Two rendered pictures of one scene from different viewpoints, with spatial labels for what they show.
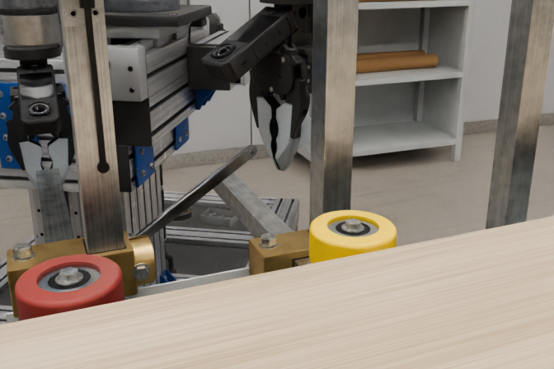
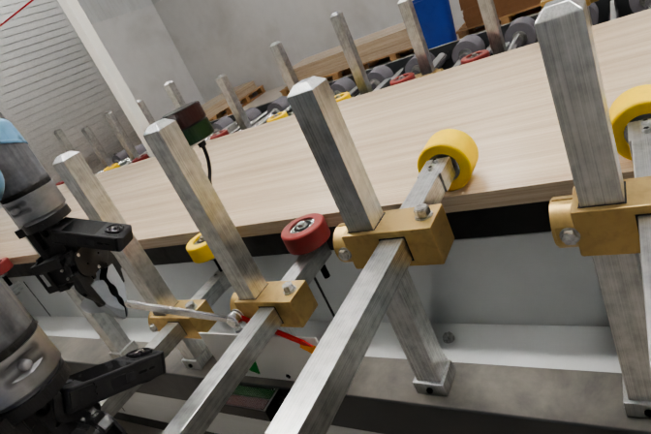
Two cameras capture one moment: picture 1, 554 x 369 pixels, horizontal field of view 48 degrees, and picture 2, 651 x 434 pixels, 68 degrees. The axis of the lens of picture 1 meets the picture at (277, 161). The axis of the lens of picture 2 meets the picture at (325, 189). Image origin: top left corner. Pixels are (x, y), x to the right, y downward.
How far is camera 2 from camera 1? 1.14 m
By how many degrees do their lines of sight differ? 110
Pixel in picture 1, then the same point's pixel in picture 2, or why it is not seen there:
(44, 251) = (279, 293)
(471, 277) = not seen: hidden behind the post
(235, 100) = not seen: outside the picture
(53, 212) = (227, 359)
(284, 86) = (104, 255)
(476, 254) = not seen: hidden behind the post
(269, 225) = (158, 340)
